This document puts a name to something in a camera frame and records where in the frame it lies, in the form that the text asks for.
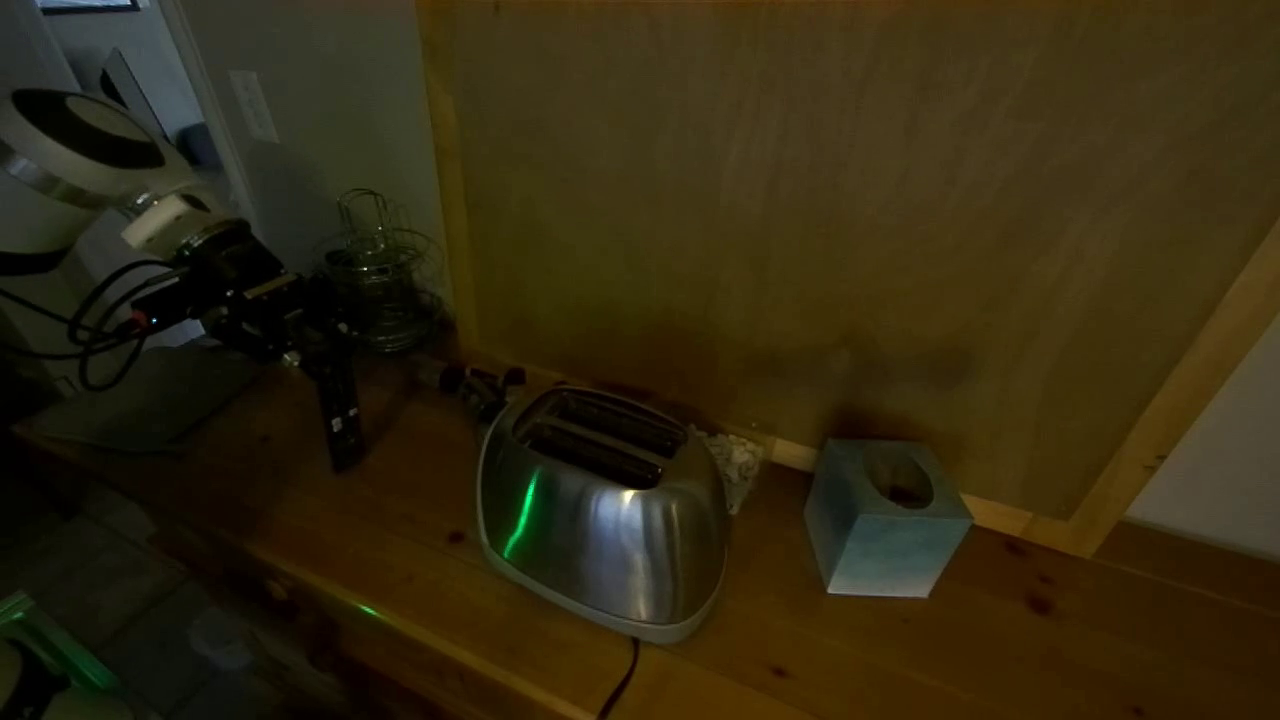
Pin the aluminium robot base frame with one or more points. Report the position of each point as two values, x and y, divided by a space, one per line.
54 653

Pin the plywood board with frame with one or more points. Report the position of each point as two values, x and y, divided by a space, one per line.
855 203

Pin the small dark jars cluster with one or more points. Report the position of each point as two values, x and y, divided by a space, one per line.
480 384

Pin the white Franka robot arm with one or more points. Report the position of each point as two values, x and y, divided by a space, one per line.
64 163

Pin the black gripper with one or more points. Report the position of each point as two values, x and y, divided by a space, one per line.
246 294

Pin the white light switch plate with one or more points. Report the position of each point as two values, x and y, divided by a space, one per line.
248 104

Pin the light blue tissue box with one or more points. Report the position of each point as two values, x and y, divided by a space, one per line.
882 525

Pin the stainless steel toaster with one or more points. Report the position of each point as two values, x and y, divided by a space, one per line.
601 525

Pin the clear plastic bag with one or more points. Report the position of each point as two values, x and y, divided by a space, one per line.
739 466

